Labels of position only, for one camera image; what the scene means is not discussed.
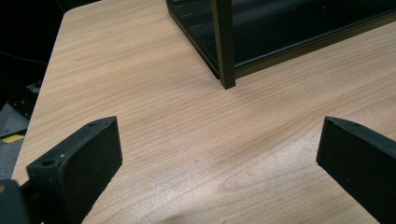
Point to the black base plate striped tape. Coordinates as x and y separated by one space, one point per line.
26 99

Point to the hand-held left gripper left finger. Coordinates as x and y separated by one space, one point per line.
84 161

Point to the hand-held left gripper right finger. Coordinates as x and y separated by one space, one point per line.
361 161

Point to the black metal two-tier rack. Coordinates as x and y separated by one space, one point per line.
224 46

